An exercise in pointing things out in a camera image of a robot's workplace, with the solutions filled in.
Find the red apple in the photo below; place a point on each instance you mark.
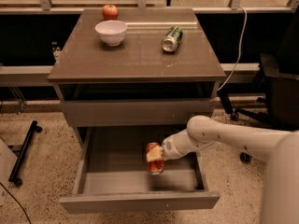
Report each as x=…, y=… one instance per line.
x=110, y=12

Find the black wheeled stand base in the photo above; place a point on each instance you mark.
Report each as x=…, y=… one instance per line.
x=21, y=153

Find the green soda can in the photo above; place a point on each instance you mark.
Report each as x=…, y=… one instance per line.
x=172, y=39

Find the grey drawer cabinet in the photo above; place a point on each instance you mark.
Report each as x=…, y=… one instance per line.
x=138, y=68

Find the open grey middle drawer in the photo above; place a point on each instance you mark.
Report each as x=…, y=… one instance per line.
x=113, y=175

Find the red coke can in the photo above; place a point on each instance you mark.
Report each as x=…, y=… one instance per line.
x=155, y=167

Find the closed grey top drawer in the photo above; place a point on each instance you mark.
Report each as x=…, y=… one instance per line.
x=134, y=112

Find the white ceramic bowl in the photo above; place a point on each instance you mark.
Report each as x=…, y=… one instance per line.
x=111, y=32

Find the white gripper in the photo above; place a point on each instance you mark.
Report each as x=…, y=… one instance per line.
x=169, y=147

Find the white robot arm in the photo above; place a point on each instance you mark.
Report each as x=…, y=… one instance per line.
x=279, y=149

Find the black office chair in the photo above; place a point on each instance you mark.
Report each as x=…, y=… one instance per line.
x=281, y=84

